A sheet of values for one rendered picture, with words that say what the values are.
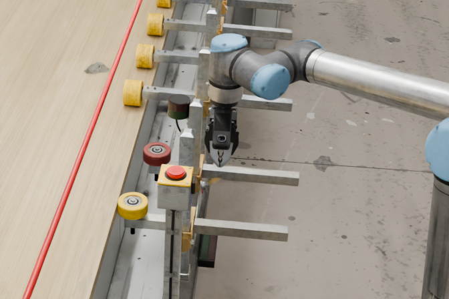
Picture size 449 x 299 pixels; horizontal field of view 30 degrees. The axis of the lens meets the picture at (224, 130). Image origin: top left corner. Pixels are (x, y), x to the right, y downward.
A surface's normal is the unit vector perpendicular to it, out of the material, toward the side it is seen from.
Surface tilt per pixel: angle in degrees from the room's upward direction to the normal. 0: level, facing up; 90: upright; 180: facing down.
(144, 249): 0
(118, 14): 0
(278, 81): 90
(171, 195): 90
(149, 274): 0
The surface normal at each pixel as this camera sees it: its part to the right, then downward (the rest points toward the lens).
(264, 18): -0.07, 0.54
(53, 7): 0.06, -0.84
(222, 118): 0.05, -0.49
